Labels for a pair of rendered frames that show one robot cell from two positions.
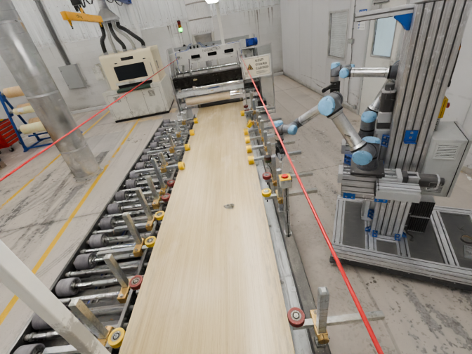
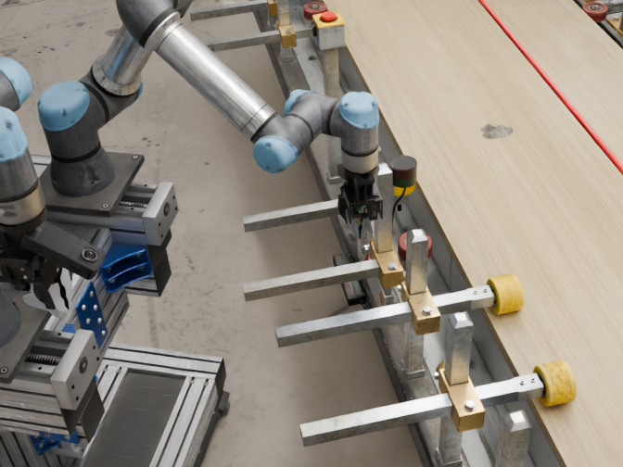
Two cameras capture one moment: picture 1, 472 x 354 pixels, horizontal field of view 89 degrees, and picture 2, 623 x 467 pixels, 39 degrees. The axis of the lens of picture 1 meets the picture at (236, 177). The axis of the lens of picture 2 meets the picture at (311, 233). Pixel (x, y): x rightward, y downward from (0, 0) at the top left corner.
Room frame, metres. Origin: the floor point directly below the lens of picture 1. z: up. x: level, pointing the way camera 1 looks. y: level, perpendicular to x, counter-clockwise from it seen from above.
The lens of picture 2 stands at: (3.27, -0.87, 2.28)
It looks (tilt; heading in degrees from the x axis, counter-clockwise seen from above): 41 degrees down; 167
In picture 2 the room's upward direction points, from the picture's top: 4 degrees counter-clockwise
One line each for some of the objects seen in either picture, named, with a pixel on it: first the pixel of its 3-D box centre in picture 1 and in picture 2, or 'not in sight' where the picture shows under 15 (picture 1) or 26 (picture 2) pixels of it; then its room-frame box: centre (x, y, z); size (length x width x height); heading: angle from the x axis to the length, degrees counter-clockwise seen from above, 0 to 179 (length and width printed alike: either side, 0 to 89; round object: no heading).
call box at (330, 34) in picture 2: (284, 181); (328, 31); (1.28, -0.31, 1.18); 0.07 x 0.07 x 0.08; 86
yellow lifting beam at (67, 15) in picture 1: (84, 17); not in sight; (5.97, 2.38, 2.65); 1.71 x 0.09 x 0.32; 2
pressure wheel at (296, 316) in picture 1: (296, 321); (315, 20); (0.59, -0.16, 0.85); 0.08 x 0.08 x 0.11
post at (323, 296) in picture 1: (321, 320); (282, 4); (0.54, -0.26, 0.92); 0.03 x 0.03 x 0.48; 86
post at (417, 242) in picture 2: (270, 164); (414, 315); (2.04, -0.36, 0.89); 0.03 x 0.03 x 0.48; 86
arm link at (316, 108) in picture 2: (290, 128); (311, 116); (1.83, -0.51, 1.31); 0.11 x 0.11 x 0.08; 44
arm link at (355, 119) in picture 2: (279, 127); (358, 122); (1.89, -0.43, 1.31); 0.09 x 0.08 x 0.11; 44
